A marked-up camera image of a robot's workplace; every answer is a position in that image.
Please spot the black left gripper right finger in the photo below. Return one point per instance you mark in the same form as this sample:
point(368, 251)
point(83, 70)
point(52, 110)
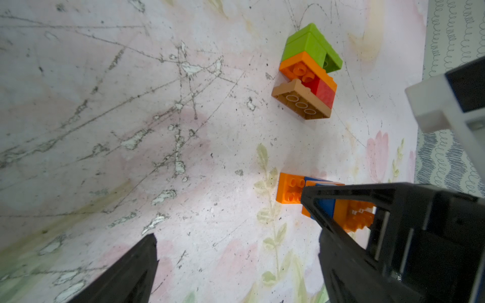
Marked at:
point(349, 279)

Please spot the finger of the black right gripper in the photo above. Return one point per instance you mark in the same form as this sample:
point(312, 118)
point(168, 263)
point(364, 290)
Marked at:
point(380, 242)

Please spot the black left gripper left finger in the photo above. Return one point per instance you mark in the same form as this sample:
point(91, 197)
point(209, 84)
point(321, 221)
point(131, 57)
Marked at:
point(130, 279)

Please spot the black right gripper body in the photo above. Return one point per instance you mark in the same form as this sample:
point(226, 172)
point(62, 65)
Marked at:
point(431, 240)

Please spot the small orange lego brick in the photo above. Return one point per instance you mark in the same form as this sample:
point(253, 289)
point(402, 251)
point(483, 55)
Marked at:
point(353, 215)

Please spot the red square lego brick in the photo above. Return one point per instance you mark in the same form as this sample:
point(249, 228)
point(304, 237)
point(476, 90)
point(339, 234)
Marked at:
point(325, 90)

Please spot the tan 2x4 lego plate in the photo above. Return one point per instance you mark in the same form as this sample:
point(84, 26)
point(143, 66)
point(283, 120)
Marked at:
point(301, 100)

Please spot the orange 2x4 lego plate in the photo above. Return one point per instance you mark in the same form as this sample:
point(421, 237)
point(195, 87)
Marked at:
point(305, 68)

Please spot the green long lego brick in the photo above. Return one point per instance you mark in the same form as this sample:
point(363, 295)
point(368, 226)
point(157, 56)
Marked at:
point(310, 40)

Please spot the blue square lego brick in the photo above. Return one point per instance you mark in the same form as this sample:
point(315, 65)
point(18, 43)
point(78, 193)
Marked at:
point(314, 181)

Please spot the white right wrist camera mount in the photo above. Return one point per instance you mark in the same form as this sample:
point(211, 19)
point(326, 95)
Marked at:
point(454, 100)

